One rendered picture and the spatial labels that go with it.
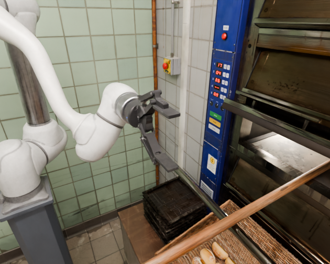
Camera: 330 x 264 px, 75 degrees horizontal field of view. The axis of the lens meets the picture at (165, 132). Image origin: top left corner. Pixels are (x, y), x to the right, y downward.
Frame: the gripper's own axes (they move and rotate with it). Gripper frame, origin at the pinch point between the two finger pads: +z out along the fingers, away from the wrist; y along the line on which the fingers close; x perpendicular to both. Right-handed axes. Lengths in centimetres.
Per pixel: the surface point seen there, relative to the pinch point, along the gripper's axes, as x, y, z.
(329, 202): -55, 32, 16
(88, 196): 11, 112, -118
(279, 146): -71, 31, -14
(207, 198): -18.6, 31.4, -5.9
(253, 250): -17.6, 31.9, 15.0
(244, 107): -41.3, 5.2, -15.6
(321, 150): -40.3, 7.7, 13.3
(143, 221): -13, 91, -54
